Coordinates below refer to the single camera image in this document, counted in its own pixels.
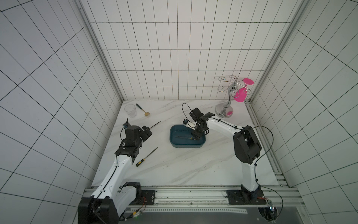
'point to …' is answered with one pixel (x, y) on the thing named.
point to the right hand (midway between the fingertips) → (192, 131)
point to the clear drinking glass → (130, 109)
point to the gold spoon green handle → (146, 113)
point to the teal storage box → (183, 130)
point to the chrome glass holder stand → (234, 87)
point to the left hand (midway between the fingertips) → (144, 134)
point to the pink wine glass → (241, 94)
